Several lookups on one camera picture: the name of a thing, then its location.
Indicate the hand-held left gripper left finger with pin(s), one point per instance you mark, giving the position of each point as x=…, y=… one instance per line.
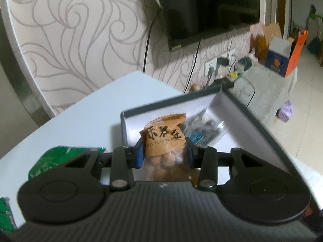
x=140, y=155

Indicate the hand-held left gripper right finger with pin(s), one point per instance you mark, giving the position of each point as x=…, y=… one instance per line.
x=189, y=153

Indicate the tan peanut packet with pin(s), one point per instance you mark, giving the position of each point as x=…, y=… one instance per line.
x=164, y=141

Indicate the clear bag of dark nuts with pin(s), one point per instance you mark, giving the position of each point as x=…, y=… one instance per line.
x=204, y=128

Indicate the grey box with white inside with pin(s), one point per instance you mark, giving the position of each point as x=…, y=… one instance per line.
x=252, y=131

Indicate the green snack bag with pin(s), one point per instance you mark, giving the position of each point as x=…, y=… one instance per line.
x=58, y=155
x=6, y=216

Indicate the grey stone television bench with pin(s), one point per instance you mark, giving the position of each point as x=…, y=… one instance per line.
x=265, y=93

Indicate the black charger plug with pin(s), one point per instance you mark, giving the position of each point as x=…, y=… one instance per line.
x=223, y=61

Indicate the brown paper bag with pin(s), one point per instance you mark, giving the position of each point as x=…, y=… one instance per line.
x=262, y=42

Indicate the blue and orange cardboard box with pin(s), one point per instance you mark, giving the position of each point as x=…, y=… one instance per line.
x=282, y=55

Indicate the black television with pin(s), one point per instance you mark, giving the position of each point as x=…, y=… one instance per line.
x=209, y=7

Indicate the white wall socket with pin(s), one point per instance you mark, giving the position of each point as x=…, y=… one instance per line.
x=211, y=66

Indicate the white light switch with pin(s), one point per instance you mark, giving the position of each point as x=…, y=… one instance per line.
x=32, y=105

